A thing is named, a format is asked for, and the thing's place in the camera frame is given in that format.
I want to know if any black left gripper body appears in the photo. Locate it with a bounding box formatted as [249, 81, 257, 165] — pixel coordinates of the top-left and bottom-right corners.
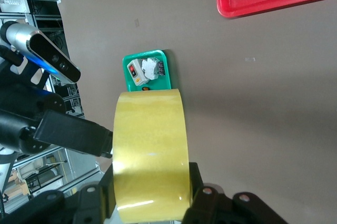
[0, 87, 66, 155]

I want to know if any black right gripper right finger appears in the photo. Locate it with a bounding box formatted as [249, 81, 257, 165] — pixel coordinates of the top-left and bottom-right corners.
[189, 162, 204, 203]

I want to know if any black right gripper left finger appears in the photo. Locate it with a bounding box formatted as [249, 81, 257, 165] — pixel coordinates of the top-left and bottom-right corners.
[100, 163, 116, 219]

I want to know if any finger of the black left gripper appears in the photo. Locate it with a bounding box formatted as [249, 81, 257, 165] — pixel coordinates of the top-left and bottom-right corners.
[34, 109, 114, 159]

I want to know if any yellow packing tape roll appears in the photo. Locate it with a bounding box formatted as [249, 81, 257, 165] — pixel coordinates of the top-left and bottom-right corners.
[112, 89, 192, 222]

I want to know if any green plastic tray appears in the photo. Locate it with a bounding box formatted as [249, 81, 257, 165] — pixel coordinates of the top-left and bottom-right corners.
[122, 49, 173, 93]

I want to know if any white circuit breaker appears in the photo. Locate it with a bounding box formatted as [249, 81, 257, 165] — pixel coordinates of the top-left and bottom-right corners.
[141, 57, 161, 80]

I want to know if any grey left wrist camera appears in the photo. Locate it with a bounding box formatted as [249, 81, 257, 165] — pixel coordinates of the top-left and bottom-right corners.
[0, 21, 81, 85]

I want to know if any grey switch box red button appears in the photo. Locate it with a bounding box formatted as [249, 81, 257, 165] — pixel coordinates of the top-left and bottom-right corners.
[127, 58, 150, 87]

